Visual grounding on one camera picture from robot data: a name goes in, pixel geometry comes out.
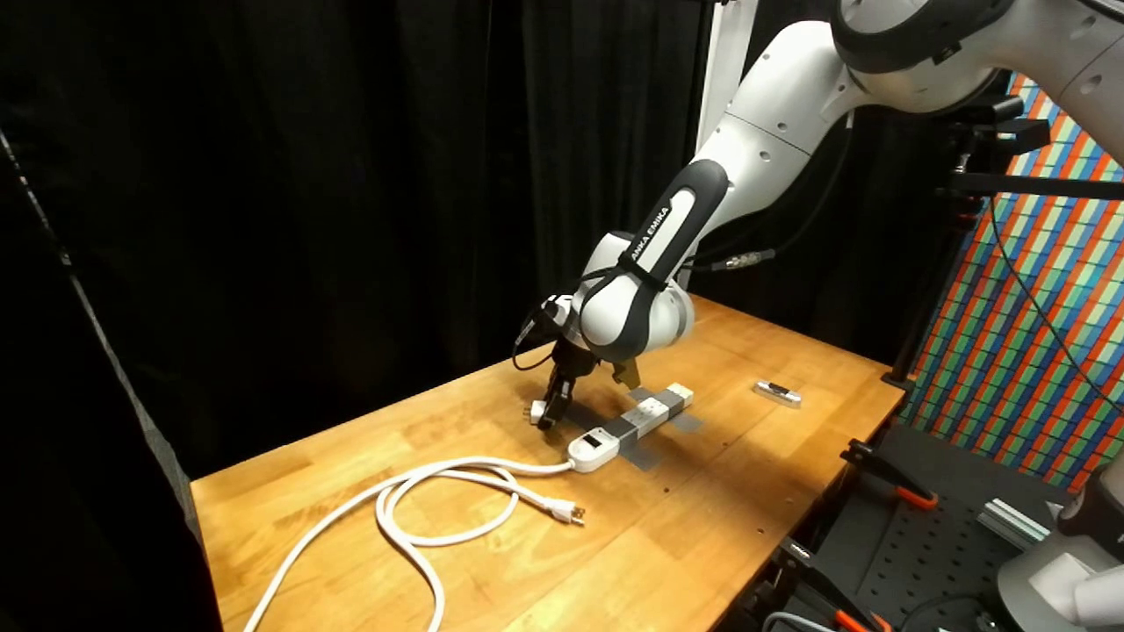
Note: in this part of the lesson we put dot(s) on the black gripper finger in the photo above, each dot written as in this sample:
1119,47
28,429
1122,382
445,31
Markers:
570,392
551,402

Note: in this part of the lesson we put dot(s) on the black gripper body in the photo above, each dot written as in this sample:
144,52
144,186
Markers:
570,363

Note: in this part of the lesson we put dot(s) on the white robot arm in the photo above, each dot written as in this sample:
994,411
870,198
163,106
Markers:
898,55

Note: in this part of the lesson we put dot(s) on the white power strip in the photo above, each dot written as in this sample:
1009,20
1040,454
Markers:
624,437

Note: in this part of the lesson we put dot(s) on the grey tape strip near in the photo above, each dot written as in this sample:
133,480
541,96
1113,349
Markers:
604,444

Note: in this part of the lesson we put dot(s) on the grey tape strip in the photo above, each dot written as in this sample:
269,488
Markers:
604,444
657,408

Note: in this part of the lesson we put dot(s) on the grey tape strip far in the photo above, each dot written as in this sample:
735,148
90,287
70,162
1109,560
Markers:
657,408

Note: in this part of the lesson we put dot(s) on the small silver metal object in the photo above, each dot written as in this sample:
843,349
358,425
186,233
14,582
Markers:
768,386

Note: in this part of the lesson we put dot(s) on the orange black clamp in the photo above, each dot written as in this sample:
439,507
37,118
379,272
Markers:
864,459

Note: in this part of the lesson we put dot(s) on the black curtain backdrop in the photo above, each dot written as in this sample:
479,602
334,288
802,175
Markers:
238,224

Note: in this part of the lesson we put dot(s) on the grey metal pole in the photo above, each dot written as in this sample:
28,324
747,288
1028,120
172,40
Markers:
723,60

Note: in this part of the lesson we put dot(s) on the colourful checkered board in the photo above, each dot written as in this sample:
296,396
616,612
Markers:
1024,357

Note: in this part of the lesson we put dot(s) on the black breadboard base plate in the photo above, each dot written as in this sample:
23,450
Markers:
871,556

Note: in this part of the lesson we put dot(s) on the black camera on mount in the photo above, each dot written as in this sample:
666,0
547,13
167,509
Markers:
992,135

